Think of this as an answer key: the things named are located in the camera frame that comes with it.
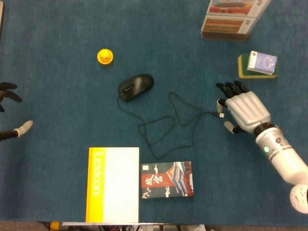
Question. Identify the blue felt table mat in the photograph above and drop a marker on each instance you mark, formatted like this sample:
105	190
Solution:
154	113

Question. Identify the white blue card pack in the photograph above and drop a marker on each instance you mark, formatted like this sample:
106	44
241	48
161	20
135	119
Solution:
262	63

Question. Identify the clear box with building prints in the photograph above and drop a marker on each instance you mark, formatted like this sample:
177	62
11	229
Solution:
231	19

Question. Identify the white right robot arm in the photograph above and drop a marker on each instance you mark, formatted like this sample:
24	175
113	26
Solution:
284	154

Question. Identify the yellow rubber duck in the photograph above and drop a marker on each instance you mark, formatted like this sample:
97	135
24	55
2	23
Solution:
105	57

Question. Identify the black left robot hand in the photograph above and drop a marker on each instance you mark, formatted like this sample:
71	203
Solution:
9	95

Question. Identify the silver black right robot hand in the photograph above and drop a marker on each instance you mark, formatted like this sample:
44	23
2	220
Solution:
247	110

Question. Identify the yellow green sponge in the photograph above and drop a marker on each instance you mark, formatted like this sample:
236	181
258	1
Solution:
243	68

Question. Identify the dark illustrated Chinese book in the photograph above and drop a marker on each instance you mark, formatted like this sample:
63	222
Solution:
167	180

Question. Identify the yellow white Lexicon book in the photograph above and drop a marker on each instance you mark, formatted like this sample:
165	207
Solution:
113	185

